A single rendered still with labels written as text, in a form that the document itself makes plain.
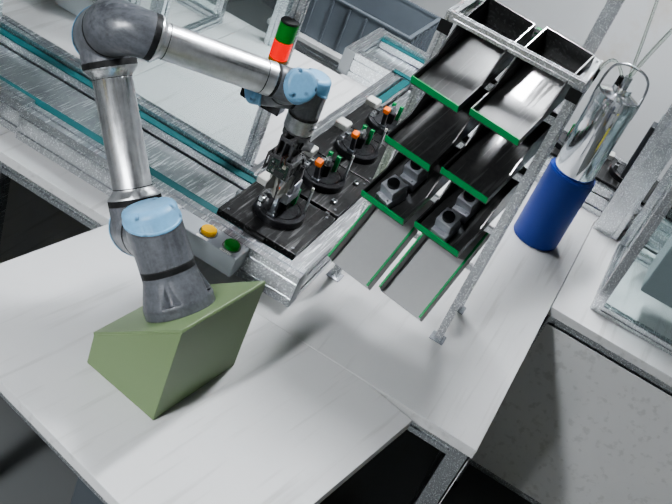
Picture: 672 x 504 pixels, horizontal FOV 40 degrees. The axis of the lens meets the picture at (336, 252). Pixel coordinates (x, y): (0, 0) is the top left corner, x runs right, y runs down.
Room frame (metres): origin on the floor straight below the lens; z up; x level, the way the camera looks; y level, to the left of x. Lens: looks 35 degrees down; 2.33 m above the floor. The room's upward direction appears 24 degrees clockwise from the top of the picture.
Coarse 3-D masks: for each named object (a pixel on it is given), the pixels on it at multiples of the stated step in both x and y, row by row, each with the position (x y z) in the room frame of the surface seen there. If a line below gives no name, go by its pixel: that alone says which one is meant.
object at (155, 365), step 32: (224, 288) 1.54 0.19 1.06; (256, 288) 1.51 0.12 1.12; (128, 320) 1.42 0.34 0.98; (192, 320) 1.35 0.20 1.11; (224, 320) 1.43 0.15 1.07; (96, 352) 1.36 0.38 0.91; (128, 352) 1.34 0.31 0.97; (160, 352) 1.31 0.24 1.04; (192, 352) 1.36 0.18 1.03; (224, 352) 1.48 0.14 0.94; (128, 384) 1.33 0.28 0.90; (160, 384) 1.30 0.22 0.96; (192, 384) 1.40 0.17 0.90
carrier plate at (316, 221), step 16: (240, 192) 2.05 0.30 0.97; (256, 192) 2.08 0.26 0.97; (224, 208) 1.95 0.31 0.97; (240, 208) 1.98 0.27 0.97; (240, 224) 1.92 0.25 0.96; (256, 224) 1.94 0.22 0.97; (304, 224) 2.03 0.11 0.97; (320, 224) 2.06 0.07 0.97; (272, 240) 1.90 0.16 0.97; (288, 240) 1.93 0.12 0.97; (304, 240) 1.96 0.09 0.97; (288, 256) 1.89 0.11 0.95
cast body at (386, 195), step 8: (392, 176) 1.92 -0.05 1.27; (384, 184) 1.90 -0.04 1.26; (392, 184) 1.89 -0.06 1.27; (400, 184) 1.91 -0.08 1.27; (384, 192) 1.90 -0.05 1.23; (392, 192) 1.88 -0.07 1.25; (400, 192) 1.90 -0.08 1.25; (384, 200) 1.89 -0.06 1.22; (392, 200) 1.89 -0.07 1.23; (400, 200) 1.92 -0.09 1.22
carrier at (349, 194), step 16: (336, 160) 2.31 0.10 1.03; (352, 160) 2.29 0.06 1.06; (304, 176) 2.22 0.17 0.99; (320, 176) 2.26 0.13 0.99; (336, 176) 2.29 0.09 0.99; (352, 176) 2.36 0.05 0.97; (304, 192) 2.18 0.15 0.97; (320, 192) 2.21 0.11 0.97; (336, 192) 2.24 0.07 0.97; (352, 192) 2.28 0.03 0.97; (320, 208) 2.15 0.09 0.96; (336, 208) 2.17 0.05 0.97
